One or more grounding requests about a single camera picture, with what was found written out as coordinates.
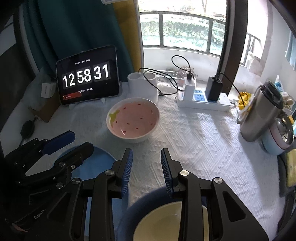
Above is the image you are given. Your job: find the dark blue bowl cream inside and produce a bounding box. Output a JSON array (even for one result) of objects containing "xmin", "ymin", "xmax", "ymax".
[{"xmin": 116, "ymin": 187, "xmax": 209, "ymax": 240}]

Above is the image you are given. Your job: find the pink strawberry ceramic bowl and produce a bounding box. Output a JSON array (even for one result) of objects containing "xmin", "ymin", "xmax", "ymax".
[{"xmin": 106, "ymin": 97, "xmax": 160, "ymax": 144}]

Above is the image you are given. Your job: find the light blue plate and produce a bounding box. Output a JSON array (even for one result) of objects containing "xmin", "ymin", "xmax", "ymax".
[{"xmin": 72, "ymin": 147, "xmax": 129, "ymax": 234}]

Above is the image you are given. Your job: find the brown cardboard box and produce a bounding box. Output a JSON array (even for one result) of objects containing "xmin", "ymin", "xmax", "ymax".
[{"xmin": 28, "ymin": 93, "xmax": 60, "ymax": 123}]

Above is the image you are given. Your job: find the white small box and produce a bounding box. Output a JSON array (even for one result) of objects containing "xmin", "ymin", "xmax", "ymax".
[{"xmin": 41, "ymin": 82, "xmax": 56, "ymax": 98}]

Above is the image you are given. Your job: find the white textured tablecloth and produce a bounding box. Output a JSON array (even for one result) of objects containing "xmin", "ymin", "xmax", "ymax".
[{"xmin": 28, "ymin": 84, "xmax": 285, "ymax": 240}]

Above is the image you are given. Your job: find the black tablet showing clock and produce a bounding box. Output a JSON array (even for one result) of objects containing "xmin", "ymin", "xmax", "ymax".
[{"xmin": 56, "ymin": 45, "xmax": 120, "ymax": 105}]

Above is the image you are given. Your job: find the light blue bowl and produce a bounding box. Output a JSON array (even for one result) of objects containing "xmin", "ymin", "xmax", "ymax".
[{"xmin": 262, "ymin": 132, "xmax": 295, "ymax": 156}]

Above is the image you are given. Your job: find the pink steel-lined bowl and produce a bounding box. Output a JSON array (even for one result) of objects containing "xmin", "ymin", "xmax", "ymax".
[{"xmin": 269, "ymin": 112, "xmax": 294, "ymax": 150}]

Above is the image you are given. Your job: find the white power strip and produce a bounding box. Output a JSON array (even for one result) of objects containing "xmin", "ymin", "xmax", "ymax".
[{"xmin": 177, "ymin": 89, "xmax": 233, "ymax": 112}]

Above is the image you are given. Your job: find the teal curtain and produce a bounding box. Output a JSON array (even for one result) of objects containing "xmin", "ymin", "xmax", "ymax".
[{"xmin": 22, "ymin": 1, "xmax": 134, "ymax": 81}]

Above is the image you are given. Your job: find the stainless steel tumbler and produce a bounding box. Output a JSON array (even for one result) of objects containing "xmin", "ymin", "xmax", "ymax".
[{"xmin": 239, "ymin": 81, "xmax": 283, "ymax": 142}]

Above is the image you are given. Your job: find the white charger adapter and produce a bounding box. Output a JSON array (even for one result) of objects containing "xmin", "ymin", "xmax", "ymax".
[{"xmin": 184, "ymin": 77, "xmax": 196, "ymax": 101}]

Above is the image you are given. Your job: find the black charger adapter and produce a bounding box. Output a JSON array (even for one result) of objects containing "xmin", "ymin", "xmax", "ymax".
[{"xmin": 205, "ymin": 75, "xmax": 223, "ymax": 101}]

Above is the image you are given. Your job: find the white lamp head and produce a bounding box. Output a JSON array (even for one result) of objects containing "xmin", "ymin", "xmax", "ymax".
[{"xmin": 101, "ymin": 0, "xmax": 127, "ymax": 5}]

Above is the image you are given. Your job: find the yellow curtain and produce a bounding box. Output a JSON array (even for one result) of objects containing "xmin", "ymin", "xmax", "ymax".
[{"xmin": 112, "ymin": 1, "xmax": 142, "ymax": 72}]

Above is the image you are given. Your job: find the black round object with cord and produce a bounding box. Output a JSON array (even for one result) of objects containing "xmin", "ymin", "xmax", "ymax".
[{"xmin": 19, "ymin": 117, "xmax": 37, "ymax": 146}]

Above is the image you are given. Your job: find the black cable on lamp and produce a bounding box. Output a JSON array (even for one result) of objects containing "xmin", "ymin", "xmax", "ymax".
[{"xmin": 138, "ymin": 67, "xmax": 186, "ymax": 96}]

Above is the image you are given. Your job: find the black cable of black charger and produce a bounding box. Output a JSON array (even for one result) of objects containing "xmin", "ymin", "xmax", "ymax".
[{"xmin": 215, "ymin": 72, "xmax": 246, "ymax": 108}]

